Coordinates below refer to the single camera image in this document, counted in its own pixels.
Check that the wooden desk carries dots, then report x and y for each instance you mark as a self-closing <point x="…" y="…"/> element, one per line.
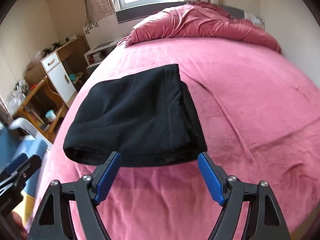
<point x="42" y="95"/>

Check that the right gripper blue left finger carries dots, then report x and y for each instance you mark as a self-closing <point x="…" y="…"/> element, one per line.
<point x="53" y="219"/>

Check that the black embroidered pants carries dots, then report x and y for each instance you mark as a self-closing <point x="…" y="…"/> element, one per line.
<point x="149" y="118"/>

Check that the white floral panel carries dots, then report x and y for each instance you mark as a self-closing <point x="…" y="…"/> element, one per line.
<point x="102" y="31"/>

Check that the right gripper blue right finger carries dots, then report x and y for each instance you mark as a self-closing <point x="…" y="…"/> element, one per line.
<point x="264" y="220"/>

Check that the pink bed sheet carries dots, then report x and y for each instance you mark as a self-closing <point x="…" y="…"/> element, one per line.
<point x="260" y="119"/>

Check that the white cabinet with drawer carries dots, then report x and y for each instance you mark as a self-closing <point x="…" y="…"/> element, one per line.
<point x="58" y="76"/>

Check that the person left hand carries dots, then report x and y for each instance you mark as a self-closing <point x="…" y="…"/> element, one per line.
<point x="17" y="225"/>

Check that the clear plastic bag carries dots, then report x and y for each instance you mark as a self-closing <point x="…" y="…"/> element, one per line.
<point x="17" y="96"/>

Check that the white low bedside shelf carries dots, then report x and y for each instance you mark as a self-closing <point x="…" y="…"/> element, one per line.
<point x="100" y="52"/>

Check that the teal white cup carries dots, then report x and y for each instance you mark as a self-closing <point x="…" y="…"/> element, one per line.
<point x="51" y="116"/>

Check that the blue box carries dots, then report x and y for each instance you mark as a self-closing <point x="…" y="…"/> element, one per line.
<point x="14" y="151"/>

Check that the dark grey headboard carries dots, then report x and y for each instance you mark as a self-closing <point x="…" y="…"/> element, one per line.
<point x="143" y="11"/>

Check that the dark pink duvet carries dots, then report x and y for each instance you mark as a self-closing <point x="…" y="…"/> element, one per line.
<point x="199" y="19"/>

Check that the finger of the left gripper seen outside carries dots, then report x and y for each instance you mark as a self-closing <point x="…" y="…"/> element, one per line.
<point x="23" y="166"/>

